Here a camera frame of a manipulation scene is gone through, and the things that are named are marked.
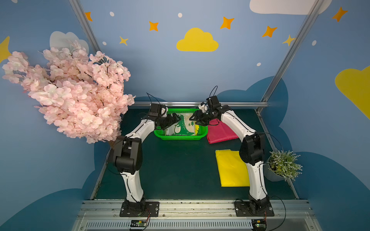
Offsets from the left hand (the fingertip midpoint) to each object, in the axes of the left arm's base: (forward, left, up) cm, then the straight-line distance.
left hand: (176, 119), depth 95 cm
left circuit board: (-57, +16, -16) cm, 61 cm away
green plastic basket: (+1, -18, -14) cm, 23 cm away
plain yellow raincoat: (-29, -36, -15) cm, 49 cm away
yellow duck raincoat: (+3, -14, -13) cm, 20 cm away
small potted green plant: (-31, -58, +1) cm, 66 cm away
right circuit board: (-56, -46, -17) cm, 74 cm away
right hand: (-1, -11, +2) cm, 12 cm away
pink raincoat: (-4, -29, -8) cm, 30 cm away
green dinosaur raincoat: (0, -6, -8) cm, 10 cm away
